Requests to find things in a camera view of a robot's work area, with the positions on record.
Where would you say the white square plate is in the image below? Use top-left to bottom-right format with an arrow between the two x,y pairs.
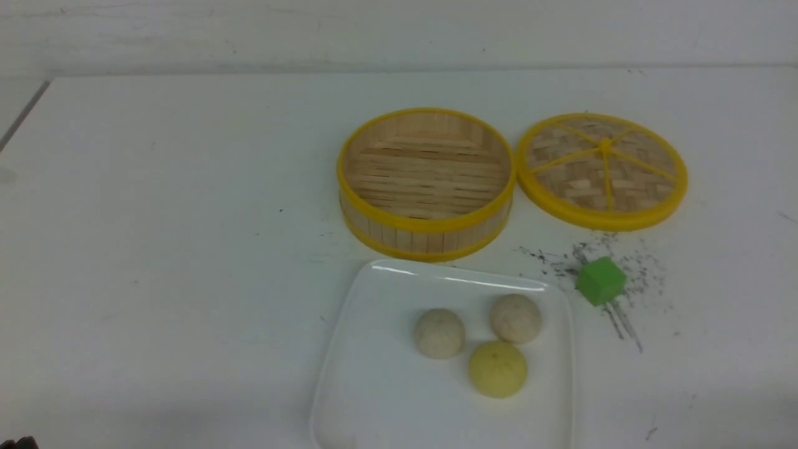
310,259 -> 575,448

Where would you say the yellow steamed bun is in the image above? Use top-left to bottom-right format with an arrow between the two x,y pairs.
468,340 -> 529,400

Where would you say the yellow rimmed bamboo steamer lid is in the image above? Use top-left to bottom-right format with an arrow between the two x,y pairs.
515,112 -> 689,232

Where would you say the dark object at table corner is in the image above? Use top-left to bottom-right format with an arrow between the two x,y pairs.
0,437 -> 39,449

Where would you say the white steamed bun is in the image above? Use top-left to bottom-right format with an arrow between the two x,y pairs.
489,294 -> 542,345
413,309 -> 466,360

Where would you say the yellow rimmed bamboo steamer basket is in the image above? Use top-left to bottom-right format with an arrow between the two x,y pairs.
337,108 -> 517,262

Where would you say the green cube block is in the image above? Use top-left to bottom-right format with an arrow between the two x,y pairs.
575,258 -> 627,307

